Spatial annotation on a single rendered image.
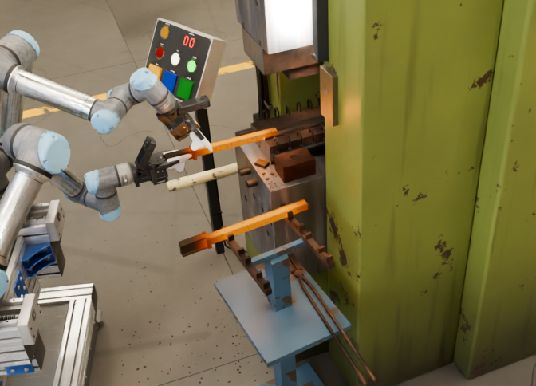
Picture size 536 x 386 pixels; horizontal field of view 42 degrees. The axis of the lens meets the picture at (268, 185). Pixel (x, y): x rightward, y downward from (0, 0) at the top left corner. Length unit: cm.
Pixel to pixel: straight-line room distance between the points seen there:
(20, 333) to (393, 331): 130
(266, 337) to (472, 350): 95
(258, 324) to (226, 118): 248
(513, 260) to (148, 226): 195
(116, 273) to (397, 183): 175
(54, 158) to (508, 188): 140
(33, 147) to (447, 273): 148
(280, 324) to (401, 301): 53
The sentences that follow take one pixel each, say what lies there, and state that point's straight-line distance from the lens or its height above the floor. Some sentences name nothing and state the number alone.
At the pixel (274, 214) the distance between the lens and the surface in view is 225.
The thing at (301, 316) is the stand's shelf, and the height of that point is 66.
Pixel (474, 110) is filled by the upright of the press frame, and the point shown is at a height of 121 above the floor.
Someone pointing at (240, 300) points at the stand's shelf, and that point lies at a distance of 236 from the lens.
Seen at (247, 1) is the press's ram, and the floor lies 148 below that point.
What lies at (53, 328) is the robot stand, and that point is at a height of 21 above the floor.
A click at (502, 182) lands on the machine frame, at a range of 233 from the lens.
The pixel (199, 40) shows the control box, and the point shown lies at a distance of 281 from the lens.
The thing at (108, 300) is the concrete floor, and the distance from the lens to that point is 341.
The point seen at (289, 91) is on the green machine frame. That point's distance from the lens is 269.
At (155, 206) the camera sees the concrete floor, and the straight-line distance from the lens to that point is 389.
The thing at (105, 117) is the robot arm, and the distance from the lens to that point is 219.
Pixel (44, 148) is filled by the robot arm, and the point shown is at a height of 127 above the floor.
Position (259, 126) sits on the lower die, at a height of 99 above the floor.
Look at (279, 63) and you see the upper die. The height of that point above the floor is 130.
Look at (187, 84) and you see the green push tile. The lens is 282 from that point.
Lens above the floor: 234
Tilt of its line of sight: 37 degrees down
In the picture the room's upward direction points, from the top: 5 degrees counter-clockwise
